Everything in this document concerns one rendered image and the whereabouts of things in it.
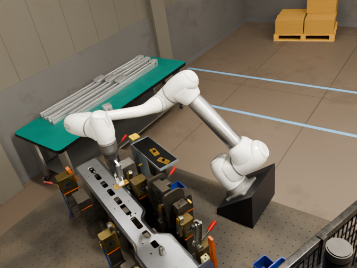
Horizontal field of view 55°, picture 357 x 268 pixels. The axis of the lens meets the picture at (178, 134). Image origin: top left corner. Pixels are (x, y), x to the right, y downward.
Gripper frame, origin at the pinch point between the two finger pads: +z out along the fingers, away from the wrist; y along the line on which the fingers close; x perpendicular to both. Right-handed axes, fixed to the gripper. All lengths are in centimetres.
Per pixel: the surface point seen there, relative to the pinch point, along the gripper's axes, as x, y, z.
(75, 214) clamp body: 22, 56, 55
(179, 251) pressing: -6.9, -38.7, 28.8
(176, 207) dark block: -17.9, -23.5, 16.9
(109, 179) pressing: -4.7, 39.2, 28.9
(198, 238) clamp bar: -14, -48, 16
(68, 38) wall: -75, 274, -2
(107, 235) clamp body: 17.9, -7.1, 24.3
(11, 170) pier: 47, 223, 99
